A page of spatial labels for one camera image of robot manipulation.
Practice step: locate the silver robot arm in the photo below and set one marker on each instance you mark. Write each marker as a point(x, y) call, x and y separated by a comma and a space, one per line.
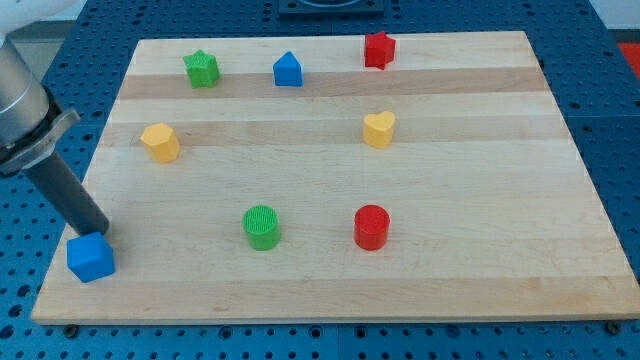
point(31, 120)

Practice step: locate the blue cube block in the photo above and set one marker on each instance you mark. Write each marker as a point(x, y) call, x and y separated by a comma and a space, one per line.
point(90, 257)

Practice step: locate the red cylinder block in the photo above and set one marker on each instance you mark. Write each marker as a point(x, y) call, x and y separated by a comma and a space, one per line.
point(371, 227)

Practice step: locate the green cylinder block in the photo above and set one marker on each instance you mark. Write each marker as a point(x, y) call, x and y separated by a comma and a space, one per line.
point(261, 226)

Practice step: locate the yellow heart block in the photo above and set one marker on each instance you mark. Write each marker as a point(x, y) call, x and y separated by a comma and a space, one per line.
point(378, 129)

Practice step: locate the wooden board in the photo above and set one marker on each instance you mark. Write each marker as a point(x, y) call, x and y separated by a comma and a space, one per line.
point(493, 216)

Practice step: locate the blue triangle block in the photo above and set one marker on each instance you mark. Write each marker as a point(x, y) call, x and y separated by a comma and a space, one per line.
point(287, 71)

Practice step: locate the red star block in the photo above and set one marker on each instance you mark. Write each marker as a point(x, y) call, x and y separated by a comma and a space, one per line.
point(379, 50)

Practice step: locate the green star block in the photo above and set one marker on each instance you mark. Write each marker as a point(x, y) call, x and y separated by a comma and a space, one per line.
point(202, 69)

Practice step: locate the yellow hexagon block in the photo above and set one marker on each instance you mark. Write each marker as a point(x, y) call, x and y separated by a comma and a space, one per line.
point(161, 143)

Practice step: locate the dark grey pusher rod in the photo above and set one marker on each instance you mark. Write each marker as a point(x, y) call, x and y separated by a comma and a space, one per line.
point(61, 187)

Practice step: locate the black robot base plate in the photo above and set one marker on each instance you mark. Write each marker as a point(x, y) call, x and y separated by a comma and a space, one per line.
point(288, 9)

